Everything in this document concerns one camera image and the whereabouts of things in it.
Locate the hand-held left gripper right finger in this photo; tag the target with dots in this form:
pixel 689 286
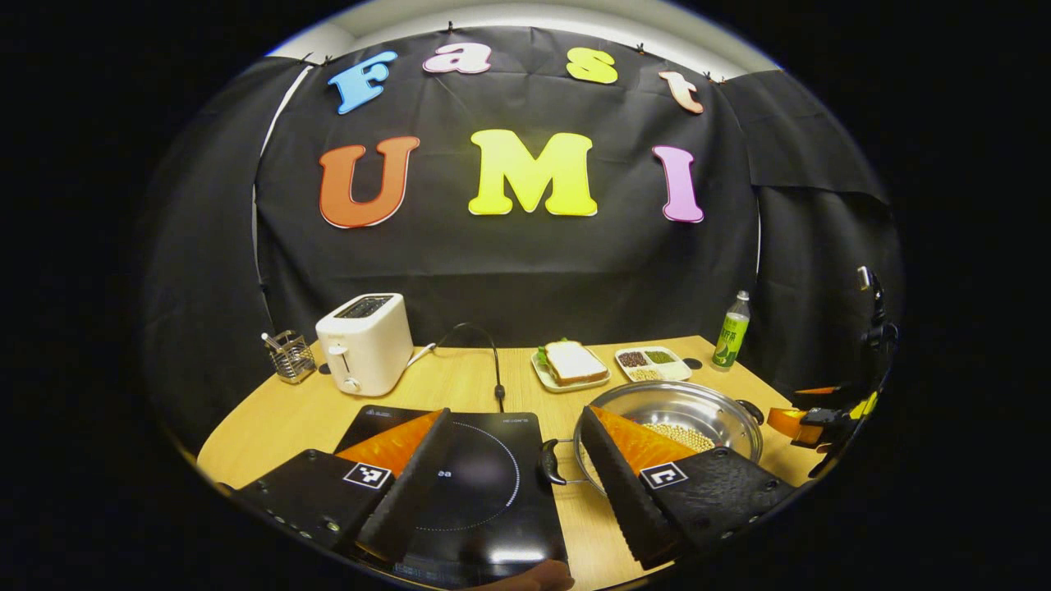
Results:
pixel 624 492

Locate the black camera stand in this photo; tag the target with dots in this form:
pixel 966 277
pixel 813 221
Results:
pixel 877 332

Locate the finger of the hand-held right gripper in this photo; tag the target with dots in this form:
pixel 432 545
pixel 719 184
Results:
pixel 864 404
pixel 821 427

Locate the white toaster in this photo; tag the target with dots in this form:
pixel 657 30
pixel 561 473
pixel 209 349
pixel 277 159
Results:
pixel 369 345

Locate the pile of soybeans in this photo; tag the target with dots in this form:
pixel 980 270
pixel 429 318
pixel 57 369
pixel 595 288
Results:
pixel 686 437

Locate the stainless steel pot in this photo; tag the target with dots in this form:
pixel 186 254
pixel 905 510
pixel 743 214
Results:
pixel 681 406

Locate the pale green plate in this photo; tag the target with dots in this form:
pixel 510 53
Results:
pixel 545 379

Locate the divided tray of beans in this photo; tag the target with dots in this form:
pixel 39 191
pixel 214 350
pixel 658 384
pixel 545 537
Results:
pixel 675 371

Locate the black backdrop cloth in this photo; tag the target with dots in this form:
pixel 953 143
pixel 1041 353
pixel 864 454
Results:
pixel 534 271

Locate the black induction cooktop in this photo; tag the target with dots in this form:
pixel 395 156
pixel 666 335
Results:
pixel 493 492

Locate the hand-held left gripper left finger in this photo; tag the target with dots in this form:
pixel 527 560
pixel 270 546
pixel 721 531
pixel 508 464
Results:
pixel 415 492

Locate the green drink bottle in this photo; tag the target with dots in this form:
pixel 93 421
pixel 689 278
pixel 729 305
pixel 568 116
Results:
pixel 731 336

